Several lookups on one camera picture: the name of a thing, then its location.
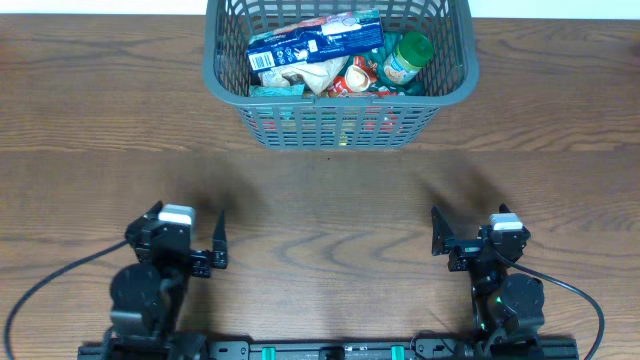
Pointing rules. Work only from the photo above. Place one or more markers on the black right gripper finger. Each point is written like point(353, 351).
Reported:
point(443, 238)
point(505, 208)

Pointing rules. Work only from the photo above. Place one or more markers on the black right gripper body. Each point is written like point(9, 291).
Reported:
point(476, 251)

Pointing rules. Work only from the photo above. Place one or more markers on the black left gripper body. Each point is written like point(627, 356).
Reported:
point(197, 263)

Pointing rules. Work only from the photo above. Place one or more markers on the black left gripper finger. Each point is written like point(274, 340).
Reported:
point(219, 234)
point(154, 210)

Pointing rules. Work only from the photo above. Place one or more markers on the red spaghetti pack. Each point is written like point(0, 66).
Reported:
point(380, 93)

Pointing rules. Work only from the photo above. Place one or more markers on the mint green small packet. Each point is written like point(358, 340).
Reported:
point(262, 91)

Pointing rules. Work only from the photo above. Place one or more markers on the green lid jar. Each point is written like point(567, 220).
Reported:
point(408, 57)

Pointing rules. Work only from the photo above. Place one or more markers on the green coffee sachet bag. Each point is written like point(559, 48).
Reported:
point(363, 72)

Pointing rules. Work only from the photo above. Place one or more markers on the beige paper pouch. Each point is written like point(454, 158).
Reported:
point(316, 76)

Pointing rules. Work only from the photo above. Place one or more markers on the blue Kleenex tissue pack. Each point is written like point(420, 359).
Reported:
point(316, 40)

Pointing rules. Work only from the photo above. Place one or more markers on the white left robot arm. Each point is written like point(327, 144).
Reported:
point(147, 296)

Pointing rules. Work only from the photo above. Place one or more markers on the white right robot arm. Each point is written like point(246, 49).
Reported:
point(507, 308)

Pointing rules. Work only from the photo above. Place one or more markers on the grey plastic mesh basket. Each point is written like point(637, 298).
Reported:
point(311, 122)

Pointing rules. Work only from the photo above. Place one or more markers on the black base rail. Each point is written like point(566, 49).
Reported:
point(421, 348)

